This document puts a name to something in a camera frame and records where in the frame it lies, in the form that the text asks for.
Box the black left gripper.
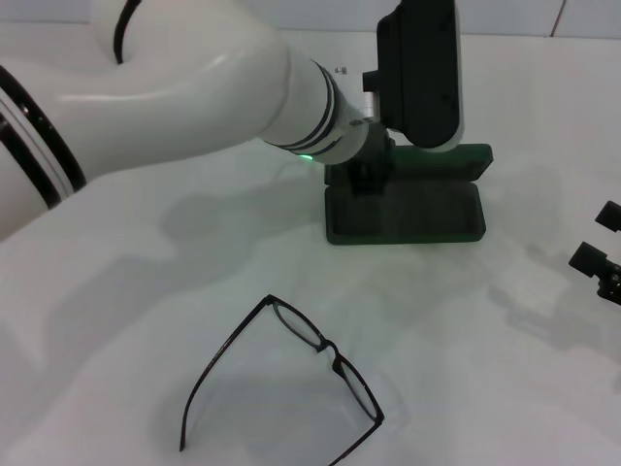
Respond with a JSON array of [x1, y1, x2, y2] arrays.
[[339, 122, 398, 199]]

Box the green glasses case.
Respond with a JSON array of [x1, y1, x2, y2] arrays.
[[323, 142, 496, 247]]

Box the black glasses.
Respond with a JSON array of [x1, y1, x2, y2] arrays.
[[179, 293, 386, 466]]

